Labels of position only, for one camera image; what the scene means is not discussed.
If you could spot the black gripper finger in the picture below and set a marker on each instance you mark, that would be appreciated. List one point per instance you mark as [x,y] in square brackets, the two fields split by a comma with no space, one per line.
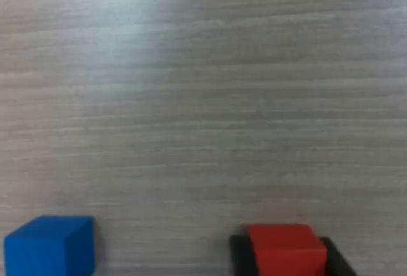
[241,257]
[338,263]

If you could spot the red cube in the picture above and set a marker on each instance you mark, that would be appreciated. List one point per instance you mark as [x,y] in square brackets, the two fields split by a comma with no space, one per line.
[286,250]

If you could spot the blue cube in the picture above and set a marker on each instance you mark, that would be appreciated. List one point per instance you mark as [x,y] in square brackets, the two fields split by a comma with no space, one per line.
[47,247]

